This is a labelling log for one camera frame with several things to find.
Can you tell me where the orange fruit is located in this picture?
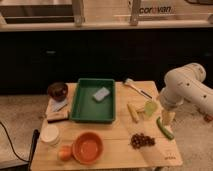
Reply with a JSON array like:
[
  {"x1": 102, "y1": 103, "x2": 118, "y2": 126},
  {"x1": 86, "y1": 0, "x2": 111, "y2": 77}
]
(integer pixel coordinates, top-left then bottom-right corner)
[{"x1": 58, "y1": 145, "x2": 72, "y2": 161}]

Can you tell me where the yellow banana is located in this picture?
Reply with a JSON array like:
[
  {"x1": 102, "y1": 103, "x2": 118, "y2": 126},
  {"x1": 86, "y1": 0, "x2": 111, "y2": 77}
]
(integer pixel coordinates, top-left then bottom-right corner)
[{"x1": 127, "y1": 103, "x2": 140, "y2": 123}]

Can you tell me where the bunch of dark grapes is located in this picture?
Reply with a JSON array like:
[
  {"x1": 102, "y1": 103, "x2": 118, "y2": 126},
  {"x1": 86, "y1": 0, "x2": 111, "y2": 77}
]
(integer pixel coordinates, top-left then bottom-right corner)
[{"x1": 130, "y1": 133, "x2": 155, "y2": 149}]

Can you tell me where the light green cup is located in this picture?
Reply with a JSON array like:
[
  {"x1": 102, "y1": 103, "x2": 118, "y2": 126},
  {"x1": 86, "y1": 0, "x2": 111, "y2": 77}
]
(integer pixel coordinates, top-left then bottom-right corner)
[{"x1": 144, "y1": 101, "x2": 158, "y2": 117}]

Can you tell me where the green pepper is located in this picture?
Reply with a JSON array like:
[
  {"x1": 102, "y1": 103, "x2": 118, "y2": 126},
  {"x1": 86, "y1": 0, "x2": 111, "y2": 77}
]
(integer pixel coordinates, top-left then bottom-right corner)
[{"x1": 156, "y1": 117, "x2": 174, "y2": 140}]

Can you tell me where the dark brown bowl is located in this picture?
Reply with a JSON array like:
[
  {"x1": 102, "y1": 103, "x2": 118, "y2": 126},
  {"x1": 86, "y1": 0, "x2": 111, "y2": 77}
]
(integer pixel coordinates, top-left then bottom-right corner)
[{"x1": 47, "y1": 82, "x2": 68, "y2": 102}]

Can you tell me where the red bowl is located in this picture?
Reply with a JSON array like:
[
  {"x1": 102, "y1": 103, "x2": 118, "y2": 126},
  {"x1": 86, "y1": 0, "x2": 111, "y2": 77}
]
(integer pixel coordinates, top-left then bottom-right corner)
[{"x1": 72, "y1": 132, "x2": 104, "y2": 165}]

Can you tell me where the green plastic tray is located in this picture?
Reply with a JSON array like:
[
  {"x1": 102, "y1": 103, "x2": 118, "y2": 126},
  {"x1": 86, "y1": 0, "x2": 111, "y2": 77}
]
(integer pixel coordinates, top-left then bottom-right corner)
[{"x1": 69, "y1": 78, "x2": 116, "y2": 124}]

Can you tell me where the black cable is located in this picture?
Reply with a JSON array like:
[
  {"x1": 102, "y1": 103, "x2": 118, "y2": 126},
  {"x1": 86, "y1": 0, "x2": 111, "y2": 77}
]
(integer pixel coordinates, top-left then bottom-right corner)
[{"x1": 0, "y1": 120, "x2": 30, "y2": 164}]

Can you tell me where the wooden block with knife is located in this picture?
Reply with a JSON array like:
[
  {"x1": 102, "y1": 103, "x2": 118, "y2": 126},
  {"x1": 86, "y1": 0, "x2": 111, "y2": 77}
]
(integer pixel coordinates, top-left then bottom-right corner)
[{"x1": 46, "y1": 99, "x2": 69, "y2": 123}]

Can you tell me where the blue sponge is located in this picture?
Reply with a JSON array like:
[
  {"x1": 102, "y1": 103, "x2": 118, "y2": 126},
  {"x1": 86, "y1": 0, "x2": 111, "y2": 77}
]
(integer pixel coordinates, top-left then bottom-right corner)
[{"x1": 93, "y1": 87, "x2": 110, "y2": 102}]

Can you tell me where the corovan cardboard box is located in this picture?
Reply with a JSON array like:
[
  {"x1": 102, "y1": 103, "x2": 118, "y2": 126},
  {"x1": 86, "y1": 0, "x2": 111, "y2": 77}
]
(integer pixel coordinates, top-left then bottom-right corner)
[{"x1": 127, "y1": 0, "x2": 176, "y2": 16}]

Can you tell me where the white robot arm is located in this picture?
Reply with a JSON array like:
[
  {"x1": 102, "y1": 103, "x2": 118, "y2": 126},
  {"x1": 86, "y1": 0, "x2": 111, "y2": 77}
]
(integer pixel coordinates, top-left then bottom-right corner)
[{"x1": 159, "y1": 63, "x2": 213, "y2": 122}]

